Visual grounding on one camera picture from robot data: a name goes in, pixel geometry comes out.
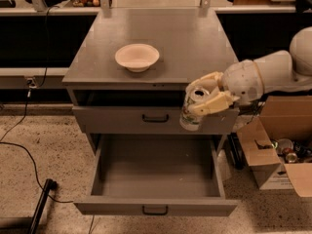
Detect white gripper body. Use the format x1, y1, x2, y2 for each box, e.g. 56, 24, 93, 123
221, 59, 264, 104

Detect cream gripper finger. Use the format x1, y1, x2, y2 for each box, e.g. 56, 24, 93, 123
185, 71, 223, 97
189, 91, 239, 116

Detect white green 7up can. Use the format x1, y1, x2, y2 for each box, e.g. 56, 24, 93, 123
179, 87, 210, 131

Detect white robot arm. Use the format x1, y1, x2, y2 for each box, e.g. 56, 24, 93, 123
183, 27, 312, 116

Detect grey metal drawer cabinet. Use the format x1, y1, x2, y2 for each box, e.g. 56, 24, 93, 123
62, 8, 237, 147

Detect open grey lower drawer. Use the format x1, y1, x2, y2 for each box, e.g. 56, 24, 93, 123
75, 135, 238, 216

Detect closed grey upper drawer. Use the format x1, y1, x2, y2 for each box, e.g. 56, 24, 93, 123
73, 106, 238, 135

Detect open cardboard box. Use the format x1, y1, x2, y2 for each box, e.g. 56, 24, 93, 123
237, 96, 312, 197

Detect white paper bowl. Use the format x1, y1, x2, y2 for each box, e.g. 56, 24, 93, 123
115, 44, 160, 72

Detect cans inside cardboard box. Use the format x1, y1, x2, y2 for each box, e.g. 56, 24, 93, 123
274, 138, 312, 164

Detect black metal bar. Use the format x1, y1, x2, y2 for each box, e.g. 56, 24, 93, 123
27, 178, 57, 234

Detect black floor cable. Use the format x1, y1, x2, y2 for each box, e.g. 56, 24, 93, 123
0, 5, 74, 204

